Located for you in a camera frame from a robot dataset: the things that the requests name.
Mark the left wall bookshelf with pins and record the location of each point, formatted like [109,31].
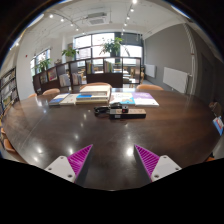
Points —
[8,90]

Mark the black power strip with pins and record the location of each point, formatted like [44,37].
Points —
[130,114]

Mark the black charger plug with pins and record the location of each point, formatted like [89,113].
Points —
[124,108]

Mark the dark wooden bookshelf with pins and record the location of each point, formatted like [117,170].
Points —
[115,71]

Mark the teal illustrated book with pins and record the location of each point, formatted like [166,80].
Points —
[123,98]

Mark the orange chair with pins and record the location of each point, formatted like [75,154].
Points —
[149,87]
[95,84]
[51,91]

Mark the green potted plant left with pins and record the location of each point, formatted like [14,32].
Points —
[69,54]

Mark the white thin book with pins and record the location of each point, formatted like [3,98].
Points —
[69,100]

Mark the stack of white books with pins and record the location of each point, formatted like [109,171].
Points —
[94,93]

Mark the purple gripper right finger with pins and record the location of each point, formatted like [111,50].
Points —
[154,166]

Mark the blue cover book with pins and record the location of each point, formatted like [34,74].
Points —
[56,100]

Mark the blue book right edge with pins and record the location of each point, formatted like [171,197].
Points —
[219,124]

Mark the ceiling air conditioner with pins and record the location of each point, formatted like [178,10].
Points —
[96,18]

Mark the green potted plant centre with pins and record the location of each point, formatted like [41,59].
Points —
[111,46]

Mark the green potted plant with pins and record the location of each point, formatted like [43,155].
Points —
[111,46]
[69,54]

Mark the orange chair back left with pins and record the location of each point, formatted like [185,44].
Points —
[51,91]

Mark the white wall radiator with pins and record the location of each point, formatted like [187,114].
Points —
[175,79]

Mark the orange chair back centre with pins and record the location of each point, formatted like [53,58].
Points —
[95,84]

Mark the purple cover book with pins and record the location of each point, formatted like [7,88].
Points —
[144,99]

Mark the orange chair back right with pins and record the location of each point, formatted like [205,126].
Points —
[149,87]

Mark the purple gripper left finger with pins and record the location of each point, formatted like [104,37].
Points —
[73,168]

